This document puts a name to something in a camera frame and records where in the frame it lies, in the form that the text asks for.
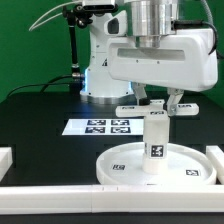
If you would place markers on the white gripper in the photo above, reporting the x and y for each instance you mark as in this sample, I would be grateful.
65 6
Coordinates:
182 62

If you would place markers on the white cross-shaped table base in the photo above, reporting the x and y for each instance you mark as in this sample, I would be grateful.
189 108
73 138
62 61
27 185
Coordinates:
157 106

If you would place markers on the white round table top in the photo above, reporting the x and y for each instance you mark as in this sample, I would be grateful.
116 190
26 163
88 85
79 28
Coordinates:
127 164

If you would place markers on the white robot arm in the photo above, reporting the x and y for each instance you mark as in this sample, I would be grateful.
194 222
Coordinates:
135 43

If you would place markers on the white right fence block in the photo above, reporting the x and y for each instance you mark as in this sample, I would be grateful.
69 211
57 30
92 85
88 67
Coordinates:
216 156

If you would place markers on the white fence block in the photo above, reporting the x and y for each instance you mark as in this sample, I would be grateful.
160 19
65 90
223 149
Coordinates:
216 156
5 160

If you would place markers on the white marker sheet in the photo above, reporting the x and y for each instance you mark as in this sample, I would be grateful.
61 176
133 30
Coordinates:
79 127

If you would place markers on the white left fence block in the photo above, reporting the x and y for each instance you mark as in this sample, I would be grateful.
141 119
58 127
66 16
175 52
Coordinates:
5 160

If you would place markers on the black camera stand pole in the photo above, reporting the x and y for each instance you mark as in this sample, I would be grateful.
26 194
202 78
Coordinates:
76 17

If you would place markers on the white front fence rail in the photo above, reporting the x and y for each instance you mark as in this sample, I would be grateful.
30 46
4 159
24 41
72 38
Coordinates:
100 198

